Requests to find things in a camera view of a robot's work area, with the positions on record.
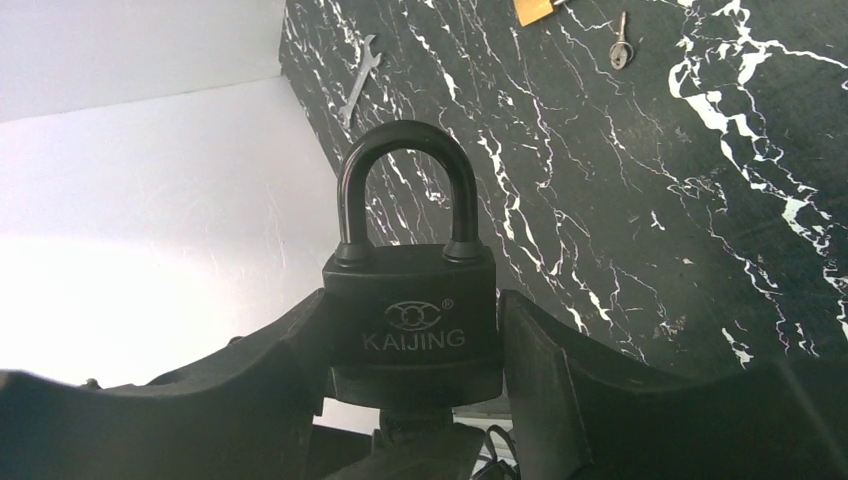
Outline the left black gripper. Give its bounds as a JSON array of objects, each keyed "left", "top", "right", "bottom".
[{"left": 311, "top": 408, "right": 487, "bottom": 479}]

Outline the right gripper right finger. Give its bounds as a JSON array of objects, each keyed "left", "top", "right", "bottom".
[{"left": 498, "top": 290, "right": 847, "bottom": 479}]

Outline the silver open-end wrench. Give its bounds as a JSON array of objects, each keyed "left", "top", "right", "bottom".
[{"left": 340, "top": 34, "right": 382, "bottom": 129}]

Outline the small silver key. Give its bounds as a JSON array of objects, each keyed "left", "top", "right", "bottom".
[{"left": 608, "top": 11, "right": 635, "bottom": 70}]

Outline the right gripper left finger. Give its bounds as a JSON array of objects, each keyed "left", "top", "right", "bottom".
[{"left": 1, "top": 290, "right": 332, "bottom": 479}]

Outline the black padlock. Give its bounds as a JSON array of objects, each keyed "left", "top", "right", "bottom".
[{"left": 323, "top": 120, "right": 503, "bottom": 411}]

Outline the small brass padlock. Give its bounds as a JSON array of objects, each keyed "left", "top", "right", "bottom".
[{"left": 513, "top": 0, "right": 568, "bottom": 27}]

